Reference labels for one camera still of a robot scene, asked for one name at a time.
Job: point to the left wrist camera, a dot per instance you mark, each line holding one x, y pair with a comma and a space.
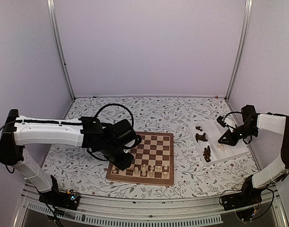
126, 150

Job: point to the left aluminium frame post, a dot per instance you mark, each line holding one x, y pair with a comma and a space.
58, 44

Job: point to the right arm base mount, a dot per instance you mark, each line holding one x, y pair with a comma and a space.
232, 200

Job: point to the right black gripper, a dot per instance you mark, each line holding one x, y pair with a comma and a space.
232, 141

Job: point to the pile of dark chess pieces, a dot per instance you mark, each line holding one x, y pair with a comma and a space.
203, 146

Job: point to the floral patterned table mat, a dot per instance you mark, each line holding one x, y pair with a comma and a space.
75, 169

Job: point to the light king piece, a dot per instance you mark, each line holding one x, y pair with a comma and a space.
143, 172

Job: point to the front aluminium rail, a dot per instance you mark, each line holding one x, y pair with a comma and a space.
97, 211

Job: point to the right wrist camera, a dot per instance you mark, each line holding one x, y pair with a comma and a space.
225, 122

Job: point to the light bishop piece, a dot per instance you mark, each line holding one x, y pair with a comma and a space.
151, 173

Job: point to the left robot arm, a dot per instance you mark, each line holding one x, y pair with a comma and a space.
112, 140

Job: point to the light queen piece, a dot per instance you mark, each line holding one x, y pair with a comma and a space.
136, 171

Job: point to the right aluminium frame post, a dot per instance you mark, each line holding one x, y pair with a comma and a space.
240, 48

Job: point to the white plastic tray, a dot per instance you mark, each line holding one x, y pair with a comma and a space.
214, 132

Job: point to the light piece among dark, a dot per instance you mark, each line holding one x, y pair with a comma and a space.
164, 175

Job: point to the wooden chess board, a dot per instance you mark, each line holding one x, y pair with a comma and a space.
157, 149

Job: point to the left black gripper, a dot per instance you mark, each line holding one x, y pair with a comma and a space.
125, 164

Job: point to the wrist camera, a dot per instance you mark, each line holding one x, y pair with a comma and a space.
126, 150
225, 122

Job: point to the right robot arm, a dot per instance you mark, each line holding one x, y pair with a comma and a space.
267, 132

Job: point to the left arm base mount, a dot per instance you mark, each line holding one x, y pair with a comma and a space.
67, 200

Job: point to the aluminium frame post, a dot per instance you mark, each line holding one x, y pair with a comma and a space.
58, 44
240, 48

